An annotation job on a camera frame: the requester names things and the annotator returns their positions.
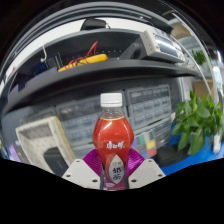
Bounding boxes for white metal shelf rack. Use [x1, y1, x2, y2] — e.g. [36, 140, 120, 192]
[166, 16, 224, 101]

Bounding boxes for grey parts drawer cabinet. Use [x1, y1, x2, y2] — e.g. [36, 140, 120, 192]
[125, 83, 173, 129]
[71, 131, 101, 159]
[133, 116, 174, 151]
[55, 94, 129, 134]

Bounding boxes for black workbench shelf unit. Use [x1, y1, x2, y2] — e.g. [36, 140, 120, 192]
[0, 9, 214, 114]

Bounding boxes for black zip case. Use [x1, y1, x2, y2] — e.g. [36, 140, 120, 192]
[43, 146, 71, 178]

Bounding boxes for red drink bottle white cap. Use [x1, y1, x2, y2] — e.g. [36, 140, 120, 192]
[92, 92, 135, 192]

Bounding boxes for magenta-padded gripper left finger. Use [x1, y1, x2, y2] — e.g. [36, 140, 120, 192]
[62, 148, 103, 191]

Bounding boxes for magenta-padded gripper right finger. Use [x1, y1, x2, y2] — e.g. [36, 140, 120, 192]
[124, 148, 166, 190]

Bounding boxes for flat black box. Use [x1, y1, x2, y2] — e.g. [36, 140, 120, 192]
[156, 143, 191, 168]

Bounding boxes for beige dotted fabric storage box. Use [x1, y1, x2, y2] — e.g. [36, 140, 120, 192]
[15, 115, 78, 176]

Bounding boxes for green potted plant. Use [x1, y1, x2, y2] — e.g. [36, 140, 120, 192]
[171, 89, 224, 156]

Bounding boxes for clear organizer box coloured parts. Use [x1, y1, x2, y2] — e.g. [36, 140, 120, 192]
[131, 129, 158, 159]

